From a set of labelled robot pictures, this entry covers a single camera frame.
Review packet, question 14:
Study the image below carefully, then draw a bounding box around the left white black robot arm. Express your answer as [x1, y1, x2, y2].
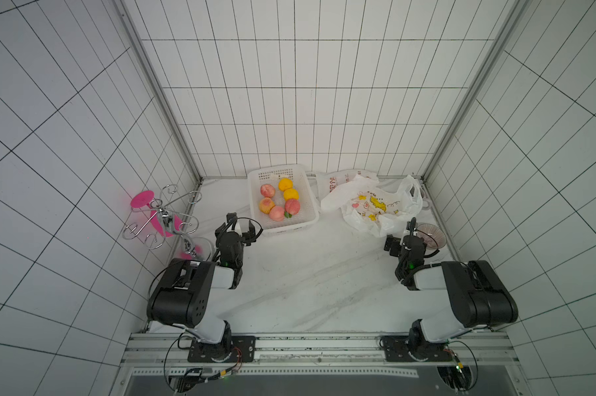
[146, 213, 263, 362]

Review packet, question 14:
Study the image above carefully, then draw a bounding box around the white bag red lettering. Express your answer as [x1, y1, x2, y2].
[316, 169, 379, 213]

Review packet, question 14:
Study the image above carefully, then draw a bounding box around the chrome wire glass rack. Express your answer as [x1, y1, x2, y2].
[121, 184, 215, 261]

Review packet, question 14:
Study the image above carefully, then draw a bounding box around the white bag cartoon print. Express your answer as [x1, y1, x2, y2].
[336, 175, 423, 238]

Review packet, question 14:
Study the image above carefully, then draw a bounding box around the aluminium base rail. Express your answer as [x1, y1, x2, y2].
[111, 332, 532, 395]

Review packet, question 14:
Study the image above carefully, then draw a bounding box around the pink wine glass lower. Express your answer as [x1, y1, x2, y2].
[149, 211, 183, 238]

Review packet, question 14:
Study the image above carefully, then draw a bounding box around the black mounting plate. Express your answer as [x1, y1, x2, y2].
[379, 335, 453, 363]
[187, 336, 257, 364]

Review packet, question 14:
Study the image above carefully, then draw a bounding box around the yellow pink peach front left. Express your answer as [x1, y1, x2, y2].
[258, 197, 276, 215]

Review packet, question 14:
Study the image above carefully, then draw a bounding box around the pink wine glass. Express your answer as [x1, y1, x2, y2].
[131, 191, 154, 209]
[149, 211, 183, 238]

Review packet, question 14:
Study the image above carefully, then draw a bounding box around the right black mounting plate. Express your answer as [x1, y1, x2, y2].
[379, 335, 453, 363]

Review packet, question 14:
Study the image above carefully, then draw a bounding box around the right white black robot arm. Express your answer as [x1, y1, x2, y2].
[380, 219, 519, 362]

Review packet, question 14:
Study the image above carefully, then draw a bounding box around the pink wine glass upper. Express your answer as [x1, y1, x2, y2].
[131, 191, 154, 209]

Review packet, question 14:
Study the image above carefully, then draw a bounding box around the pink peach with green leaf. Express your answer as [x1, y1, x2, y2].
[285, 198, 301, 219]

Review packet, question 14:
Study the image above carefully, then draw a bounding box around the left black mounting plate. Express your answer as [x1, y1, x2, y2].
[187, 336, 257, 364]

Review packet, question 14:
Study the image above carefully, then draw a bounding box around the white perforated plastic basket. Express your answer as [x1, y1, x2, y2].
[248, 164, 319, 234]

